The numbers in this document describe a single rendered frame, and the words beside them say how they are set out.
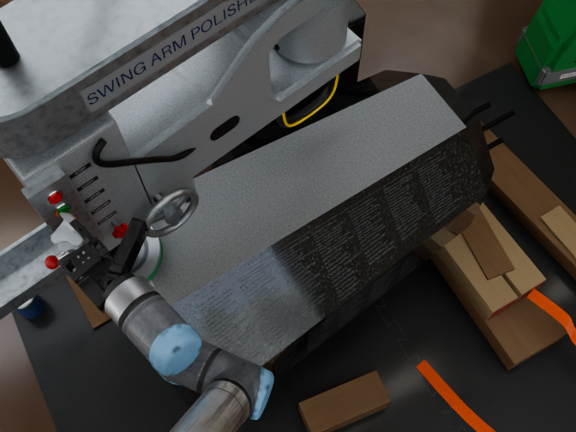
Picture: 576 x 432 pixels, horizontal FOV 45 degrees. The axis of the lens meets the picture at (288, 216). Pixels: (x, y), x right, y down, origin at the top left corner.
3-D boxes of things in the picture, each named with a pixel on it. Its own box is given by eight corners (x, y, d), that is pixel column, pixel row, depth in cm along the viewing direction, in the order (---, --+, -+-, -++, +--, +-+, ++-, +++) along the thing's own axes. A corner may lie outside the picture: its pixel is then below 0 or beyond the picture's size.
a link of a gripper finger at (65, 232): (34, 222, 128) (63, 254, 125) (60, 201, 130) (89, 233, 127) (40, 229, 131) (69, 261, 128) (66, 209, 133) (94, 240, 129)
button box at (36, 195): (98, 229, 152) (58, 164, 127) (105, 237, 151) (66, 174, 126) (67, 251, 150) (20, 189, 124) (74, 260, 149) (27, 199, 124)
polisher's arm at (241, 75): (310, 39, 196) (315, -110, 152) (366, 91, 188) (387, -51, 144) (90, 189, 176) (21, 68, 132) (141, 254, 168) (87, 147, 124)
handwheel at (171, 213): (181, 184, 169) (171, 153, 155) (205, 213, 165) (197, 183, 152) (129, 220, 165) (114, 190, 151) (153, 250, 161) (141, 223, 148)
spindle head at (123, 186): (161, 128, 179) (122, 5, 139) (213, 185, 172) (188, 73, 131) (40, 209, 169) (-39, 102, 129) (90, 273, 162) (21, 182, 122)
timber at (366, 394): (311, 441, 247) (311, 435, 236) (297, 409, 252) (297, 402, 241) (387, 407, 252) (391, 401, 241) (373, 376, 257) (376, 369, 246)
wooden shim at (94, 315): (66, 277, 275) (65, 276, 274) (89, 265, 277) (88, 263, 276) (93, 329, 266) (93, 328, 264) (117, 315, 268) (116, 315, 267)
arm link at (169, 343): (170, 386, 122) (157, 372, 113) (126, 337, 126) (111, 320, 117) (210, 349, 124) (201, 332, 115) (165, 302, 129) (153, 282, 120)
